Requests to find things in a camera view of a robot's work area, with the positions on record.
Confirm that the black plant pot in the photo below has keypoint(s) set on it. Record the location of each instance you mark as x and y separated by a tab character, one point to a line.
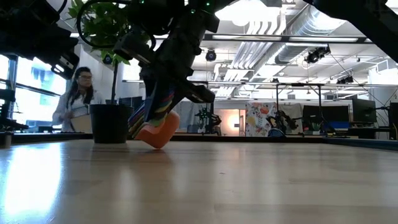
109	124

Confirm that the black background frame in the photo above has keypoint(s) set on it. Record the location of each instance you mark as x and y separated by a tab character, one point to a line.
319	102

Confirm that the silver ventilation duct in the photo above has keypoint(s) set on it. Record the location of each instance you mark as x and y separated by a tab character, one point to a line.
311	28

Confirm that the black overhead light bar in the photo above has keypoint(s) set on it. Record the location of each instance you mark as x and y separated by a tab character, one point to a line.
280	38

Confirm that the black computer monitor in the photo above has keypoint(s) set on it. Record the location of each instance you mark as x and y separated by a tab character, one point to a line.
363	110

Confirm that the yellow measuring cup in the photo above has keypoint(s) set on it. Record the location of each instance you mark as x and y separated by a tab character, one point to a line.
164	109

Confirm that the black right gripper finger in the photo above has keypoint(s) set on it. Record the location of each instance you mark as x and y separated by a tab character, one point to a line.
150	99
175	98

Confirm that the green plant with thin stem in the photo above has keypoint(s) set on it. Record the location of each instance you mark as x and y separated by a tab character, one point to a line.
102	28

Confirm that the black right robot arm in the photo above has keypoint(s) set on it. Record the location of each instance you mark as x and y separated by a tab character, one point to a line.
373	21

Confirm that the green measuring cup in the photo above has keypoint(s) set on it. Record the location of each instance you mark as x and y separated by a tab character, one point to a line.
158	122

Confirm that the black ceiling-mounted device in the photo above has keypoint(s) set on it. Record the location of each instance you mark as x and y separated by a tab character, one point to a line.
315	56

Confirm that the wide dark monitor screen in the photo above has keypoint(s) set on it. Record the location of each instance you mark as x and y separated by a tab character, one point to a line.
326	115

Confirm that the beige box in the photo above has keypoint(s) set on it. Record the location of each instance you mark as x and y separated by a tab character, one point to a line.
81	124

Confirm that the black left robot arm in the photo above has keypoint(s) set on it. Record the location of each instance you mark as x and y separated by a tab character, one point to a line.
25	12

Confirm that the bright ceiling light panel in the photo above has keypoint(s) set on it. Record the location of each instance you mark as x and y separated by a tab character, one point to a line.
248	12

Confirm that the black round spotlight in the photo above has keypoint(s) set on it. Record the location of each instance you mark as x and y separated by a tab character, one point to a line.
107	59
211	56

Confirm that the white floral patterned panel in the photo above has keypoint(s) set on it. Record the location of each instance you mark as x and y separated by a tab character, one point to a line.
258	119

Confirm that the background black robot arm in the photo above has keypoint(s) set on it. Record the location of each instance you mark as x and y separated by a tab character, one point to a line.
206	119
280	119

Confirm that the red measuring cup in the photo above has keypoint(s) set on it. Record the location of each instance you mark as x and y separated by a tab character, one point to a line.
169	98

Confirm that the person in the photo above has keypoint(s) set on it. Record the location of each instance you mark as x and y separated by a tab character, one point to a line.
77	102

